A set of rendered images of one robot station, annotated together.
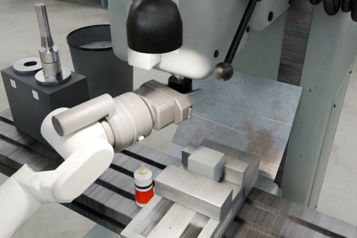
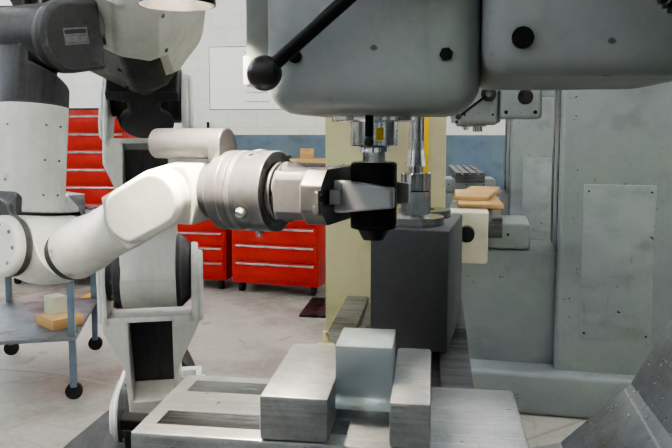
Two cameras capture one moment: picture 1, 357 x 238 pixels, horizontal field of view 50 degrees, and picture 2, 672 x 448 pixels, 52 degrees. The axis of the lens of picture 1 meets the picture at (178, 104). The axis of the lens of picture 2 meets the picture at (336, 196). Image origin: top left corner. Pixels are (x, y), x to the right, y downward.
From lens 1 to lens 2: 0.79 m
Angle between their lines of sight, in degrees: 68
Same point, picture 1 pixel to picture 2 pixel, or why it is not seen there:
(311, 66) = not seen: outside the picture
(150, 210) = (250, 382)
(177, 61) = not seen: hidden behind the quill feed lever
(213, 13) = not seen: outside the picture
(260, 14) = (488, 28)
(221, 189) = (310, 390)
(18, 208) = (91, 223)
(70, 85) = (412, 231)
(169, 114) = (294, 194)
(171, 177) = (311, 351)
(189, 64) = not seen: hidden behind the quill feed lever
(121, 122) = (214, 167)
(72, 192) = (122, 225)
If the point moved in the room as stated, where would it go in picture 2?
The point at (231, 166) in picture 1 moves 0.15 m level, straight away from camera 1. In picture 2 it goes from (399, 389) to (554, 376)
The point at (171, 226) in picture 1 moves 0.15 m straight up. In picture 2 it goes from (223, 402) to (221, 252)
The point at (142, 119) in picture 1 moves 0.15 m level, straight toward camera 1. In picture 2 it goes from (243, 178) to (92, 183)
